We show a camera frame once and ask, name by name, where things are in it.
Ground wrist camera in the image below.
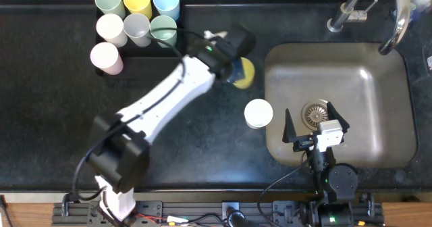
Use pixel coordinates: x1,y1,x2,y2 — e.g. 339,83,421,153
315,119,345,153
203,30,230,43

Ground blue cup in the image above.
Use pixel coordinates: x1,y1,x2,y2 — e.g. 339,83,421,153
153,0,181,21

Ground white cup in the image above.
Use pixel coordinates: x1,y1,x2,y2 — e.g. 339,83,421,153
95,13,128,48
244,98,274,130

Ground steel tap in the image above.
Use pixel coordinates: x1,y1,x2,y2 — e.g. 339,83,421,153
326,0,413,56

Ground green cup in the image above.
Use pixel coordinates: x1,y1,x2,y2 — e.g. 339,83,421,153
94,0,126,20
149,15,178,49

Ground grey cup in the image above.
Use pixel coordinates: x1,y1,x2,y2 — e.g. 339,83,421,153
123,13,152,48

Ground pink cup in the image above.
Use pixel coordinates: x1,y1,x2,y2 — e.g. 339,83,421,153
90,41,124,76

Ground yellow cup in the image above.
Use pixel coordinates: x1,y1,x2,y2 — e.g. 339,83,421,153
226,57,256,90
123,0,153,20

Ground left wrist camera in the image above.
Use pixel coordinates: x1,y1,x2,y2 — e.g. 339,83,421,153
203,30,230,43

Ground mounting rail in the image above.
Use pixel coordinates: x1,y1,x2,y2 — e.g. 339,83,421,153
52,199,385,227

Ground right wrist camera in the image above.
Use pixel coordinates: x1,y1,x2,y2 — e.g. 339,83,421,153
315,119,345,153

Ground black tray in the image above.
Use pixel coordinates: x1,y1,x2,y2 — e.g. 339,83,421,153
94,3,186,79

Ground steel sink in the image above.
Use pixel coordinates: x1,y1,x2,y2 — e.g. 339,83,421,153
264,43,419,169

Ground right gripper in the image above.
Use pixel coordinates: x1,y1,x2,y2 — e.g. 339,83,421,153
281,101,351,153

